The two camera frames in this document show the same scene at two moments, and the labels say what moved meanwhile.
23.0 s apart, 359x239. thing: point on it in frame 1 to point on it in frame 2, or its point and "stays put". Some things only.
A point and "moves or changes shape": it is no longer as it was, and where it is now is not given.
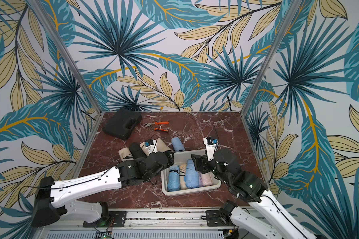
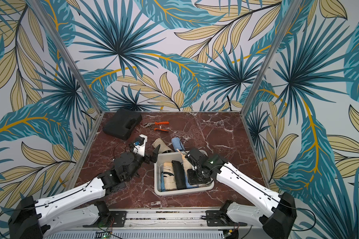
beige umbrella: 142,146 to 186,164
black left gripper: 171,160 to 148,159
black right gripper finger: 201,163 to 193,179
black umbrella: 136,151 to 179,175
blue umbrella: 173,179 to 162,184
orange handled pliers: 157,123 stays put
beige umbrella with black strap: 125,154 moves or changes shape
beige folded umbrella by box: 162,146 stays put
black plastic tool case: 121,124 stays put
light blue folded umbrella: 177,145 stays put
